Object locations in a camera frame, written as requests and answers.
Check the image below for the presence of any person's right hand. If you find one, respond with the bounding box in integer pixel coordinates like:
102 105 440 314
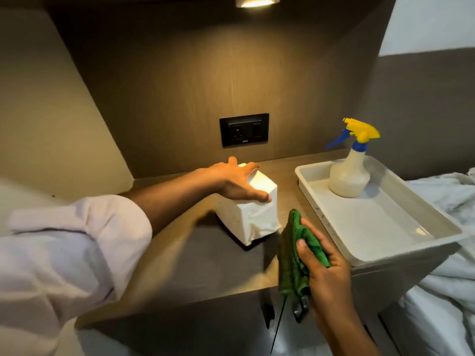
296 218 353 315

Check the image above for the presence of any person's left hand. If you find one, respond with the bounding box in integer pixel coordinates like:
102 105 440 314
208 156 272 203

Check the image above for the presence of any green microfibre cloth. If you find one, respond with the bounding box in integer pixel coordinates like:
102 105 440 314
278 208 332 298

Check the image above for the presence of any white tissue box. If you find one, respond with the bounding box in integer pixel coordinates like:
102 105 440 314
215 163 283 247

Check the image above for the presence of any person's left forearm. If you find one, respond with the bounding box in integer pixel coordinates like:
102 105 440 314
119 167 223 238

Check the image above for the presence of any person's right forearm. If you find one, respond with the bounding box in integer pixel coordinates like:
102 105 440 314
315 305 383 356

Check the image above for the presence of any white plastic tray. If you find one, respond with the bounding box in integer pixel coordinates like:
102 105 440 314
295 155 469 267

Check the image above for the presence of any wooden bedside cabinet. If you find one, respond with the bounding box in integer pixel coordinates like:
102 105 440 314
74 148 462 356

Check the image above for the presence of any white spray bottle yellow trigger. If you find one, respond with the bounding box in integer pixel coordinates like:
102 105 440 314
325 118 381 199

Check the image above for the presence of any white bed sheet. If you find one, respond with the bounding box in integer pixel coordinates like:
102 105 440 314
399 167 475 356

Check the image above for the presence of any round ceiling spot lamp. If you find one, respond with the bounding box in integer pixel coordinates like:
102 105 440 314
235 0 281 8

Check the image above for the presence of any white shirt sleeve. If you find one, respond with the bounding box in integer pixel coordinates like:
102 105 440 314
0 194 153 356

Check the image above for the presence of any black wall socket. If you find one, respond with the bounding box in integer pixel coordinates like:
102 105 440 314
219 113 270 148

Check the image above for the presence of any dark cabinet handle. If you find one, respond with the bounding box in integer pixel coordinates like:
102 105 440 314
260 291 276 329
293 294 311 324

